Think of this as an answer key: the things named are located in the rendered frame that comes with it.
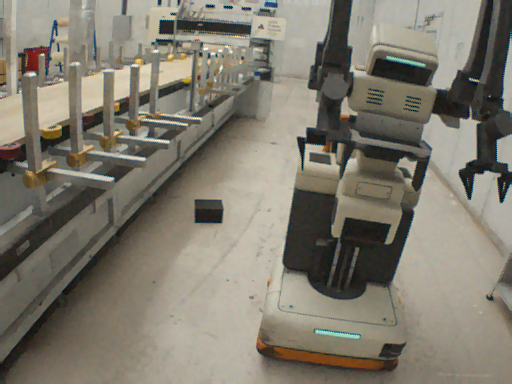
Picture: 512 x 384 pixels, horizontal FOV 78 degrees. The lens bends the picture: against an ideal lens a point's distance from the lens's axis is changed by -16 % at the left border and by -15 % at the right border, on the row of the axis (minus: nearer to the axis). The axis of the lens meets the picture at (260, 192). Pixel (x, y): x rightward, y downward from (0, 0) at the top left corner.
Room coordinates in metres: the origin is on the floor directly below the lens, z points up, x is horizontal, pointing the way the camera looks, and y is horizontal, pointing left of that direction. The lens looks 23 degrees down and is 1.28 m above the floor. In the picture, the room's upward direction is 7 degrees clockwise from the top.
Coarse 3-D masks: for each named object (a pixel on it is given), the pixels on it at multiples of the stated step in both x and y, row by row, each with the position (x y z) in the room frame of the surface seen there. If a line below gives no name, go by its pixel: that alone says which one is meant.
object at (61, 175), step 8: (8, 168) 0.99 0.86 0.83; (16, 168) 0.98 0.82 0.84; (24, 168) 0.98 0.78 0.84; (56, 168) 1.00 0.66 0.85; (48, 176) 0.97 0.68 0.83; (56, 176) 0.97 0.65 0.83; (64, 176) 0.97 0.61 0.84; (72, 176) 0.97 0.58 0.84; (80, 176) 0.96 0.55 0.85; (88, 176) 0.97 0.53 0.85; (96, 176) 0.98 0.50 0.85; (104, 176) 0.98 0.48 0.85; (80, 184) 0.96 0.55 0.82; (88, 184) 0.96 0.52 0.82; (96, 184) 0.96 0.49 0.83; (104, 184) 0.96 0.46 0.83; (112, 184) 0.97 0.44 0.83
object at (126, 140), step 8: (88, 136) 1.48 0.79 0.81; (96, 136) 1.48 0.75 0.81; (120, 136) 1.48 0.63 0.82; (128, 136) 1.48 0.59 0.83; (128, 144) 1.47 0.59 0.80; (136, 144) 1.46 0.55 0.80; (144, 144) 1.46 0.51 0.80; (152, 144) 1.46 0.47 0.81; (160, 144) 1.46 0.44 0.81; (168, 144) 1.46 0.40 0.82
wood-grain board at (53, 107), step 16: (160, 64) 4.02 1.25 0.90; (176, 64) 4.13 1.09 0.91; (96, 80) 2.57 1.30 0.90; (128, 80) 2.65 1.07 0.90; (144, 80) 2.70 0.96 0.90; (160, 80) 2.76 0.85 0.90; (176, 80) 2.86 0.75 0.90; (16, 96) 1.85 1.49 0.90; (48, 96) 1.88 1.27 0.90; (64, 96) 1.90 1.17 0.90; (96, 96) 1.95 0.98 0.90; (0, 112) 1.46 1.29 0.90; (16, 112) 1.48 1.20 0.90; (48, 112) 1.51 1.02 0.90; (64, 112) 1.53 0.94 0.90; (96, 112) 1.67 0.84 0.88; (0, 128) 1.21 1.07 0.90; (16, 128) 1.22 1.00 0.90; (0, 144) 1.02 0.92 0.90
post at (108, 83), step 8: (104, 72) 1.43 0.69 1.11; (112, 72) 1.45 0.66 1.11; (104, 80) 1.43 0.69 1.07; (112, 80) 1.45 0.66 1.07; (104, 88) 1.43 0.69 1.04; (112, 88) 1.45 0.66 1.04; (104, 96) 1.43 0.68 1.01; (112, 96) 1.45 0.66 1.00; (104, 104) 1.43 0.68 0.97; (112, 104) 1.45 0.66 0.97; (104, 112) 1.43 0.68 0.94; (112, 112) 1.45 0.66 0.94; (104, 120) 1.43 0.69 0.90; (112, 120) 1.45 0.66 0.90; (104, 128) 1.43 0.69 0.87; (112, 128) 1.45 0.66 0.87; (112, 152) 1.45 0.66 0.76
